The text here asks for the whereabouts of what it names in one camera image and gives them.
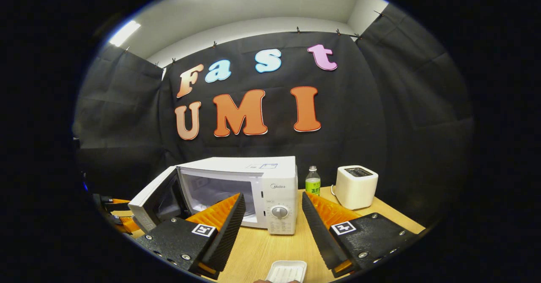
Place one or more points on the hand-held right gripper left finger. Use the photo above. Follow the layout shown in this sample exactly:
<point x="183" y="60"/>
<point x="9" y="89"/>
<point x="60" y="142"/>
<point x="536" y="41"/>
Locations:
<point x="228" y="232"/>

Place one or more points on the green label drink bottle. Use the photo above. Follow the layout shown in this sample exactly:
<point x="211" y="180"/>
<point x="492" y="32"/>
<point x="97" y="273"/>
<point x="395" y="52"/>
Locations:
<point x="312" y="183"/>

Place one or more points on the cream white toaster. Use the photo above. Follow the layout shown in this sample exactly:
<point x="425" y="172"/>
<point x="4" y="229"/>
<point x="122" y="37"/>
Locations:
<point x="357" y="190"/>

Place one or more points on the white plastic tray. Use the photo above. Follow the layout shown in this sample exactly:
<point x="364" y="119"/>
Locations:
<point x="286" y="270"/>

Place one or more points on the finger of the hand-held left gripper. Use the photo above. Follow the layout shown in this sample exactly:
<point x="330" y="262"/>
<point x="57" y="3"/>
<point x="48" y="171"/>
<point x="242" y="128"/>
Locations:
<point x="118" y="205"/>
<point x="127" y="224"/>

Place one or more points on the ceiling light panel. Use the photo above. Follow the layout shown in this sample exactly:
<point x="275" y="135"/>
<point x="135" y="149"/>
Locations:
<point x="124" y="33"/>

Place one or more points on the white microwave oven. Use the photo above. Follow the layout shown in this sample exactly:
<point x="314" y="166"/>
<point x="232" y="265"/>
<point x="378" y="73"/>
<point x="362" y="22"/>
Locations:
<point x="279" y="179"/>

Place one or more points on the black backdrop cloth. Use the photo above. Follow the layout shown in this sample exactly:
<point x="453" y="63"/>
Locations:
<point x="401" y="105"/>

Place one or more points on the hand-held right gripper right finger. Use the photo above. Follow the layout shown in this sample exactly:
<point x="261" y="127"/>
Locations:
<point x="321" y="232"/>

